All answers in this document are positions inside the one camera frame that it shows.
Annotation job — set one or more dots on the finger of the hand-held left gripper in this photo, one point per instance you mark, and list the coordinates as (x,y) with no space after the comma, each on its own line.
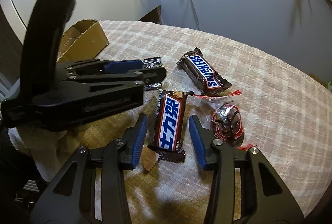
(122,65)
(153,75)

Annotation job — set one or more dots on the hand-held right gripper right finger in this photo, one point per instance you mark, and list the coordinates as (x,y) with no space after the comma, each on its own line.
(198,143)

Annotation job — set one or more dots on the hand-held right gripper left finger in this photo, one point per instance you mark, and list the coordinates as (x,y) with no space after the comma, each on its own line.
(138,143)

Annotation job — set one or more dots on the small black snack packet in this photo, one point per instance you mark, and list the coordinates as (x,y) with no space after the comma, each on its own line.
(153,62)

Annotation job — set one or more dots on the chocolate bar with chinese lettering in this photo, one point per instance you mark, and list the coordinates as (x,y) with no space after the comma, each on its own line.
(170,125)

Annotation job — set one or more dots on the cardboard box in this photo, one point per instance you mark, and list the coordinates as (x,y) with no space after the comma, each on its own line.
(85,42)

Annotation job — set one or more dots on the tan snack wrapper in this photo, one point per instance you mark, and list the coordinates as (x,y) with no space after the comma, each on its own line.
(148,160)

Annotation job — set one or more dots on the large clear red candy packet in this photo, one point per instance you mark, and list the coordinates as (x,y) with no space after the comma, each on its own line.
(228,123)

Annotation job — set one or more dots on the chocolate bar with latin lettering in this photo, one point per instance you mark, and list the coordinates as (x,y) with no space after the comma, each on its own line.
(205,71)

